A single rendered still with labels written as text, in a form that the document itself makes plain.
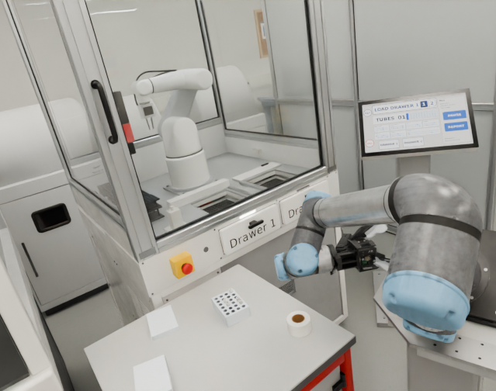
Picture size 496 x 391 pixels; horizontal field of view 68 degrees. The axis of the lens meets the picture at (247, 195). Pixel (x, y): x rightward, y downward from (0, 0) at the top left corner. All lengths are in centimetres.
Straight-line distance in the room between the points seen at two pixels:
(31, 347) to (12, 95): 347
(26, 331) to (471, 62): 242
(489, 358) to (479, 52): 179
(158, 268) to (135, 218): 21
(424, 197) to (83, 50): 95
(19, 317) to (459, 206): 94
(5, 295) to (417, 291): 85
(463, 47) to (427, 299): 212
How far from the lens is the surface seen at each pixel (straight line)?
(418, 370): 139
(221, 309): 125
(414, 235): 60
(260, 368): 109
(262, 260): 164
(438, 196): 62
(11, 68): 435
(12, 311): 104
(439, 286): 58
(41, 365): 112
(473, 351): 116
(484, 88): 255
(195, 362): 116
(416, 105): 206
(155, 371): 110
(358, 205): 77
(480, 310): 122
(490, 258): 125
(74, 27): 120
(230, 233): 145
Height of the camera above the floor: 155
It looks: 21 degrees down
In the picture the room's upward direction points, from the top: 10 degrees counter-clockwise
